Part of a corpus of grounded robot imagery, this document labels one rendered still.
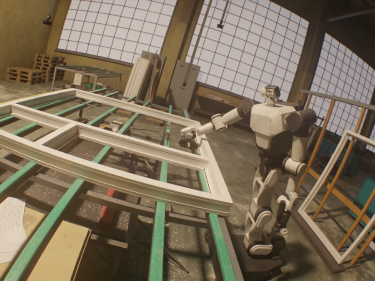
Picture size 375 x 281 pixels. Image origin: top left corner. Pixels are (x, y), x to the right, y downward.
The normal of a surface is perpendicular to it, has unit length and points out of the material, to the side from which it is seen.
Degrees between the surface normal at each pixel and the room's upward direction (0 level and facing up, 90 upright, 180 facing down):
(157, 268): 0
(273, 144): 107
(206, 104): 90
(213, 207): 90
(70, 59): 90
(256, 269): 0
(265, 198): 90
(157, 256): 0
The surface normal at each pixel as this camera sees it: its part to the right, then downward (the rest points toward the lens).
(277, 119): -0.37, 0.26
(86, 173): 0.04, 0.30
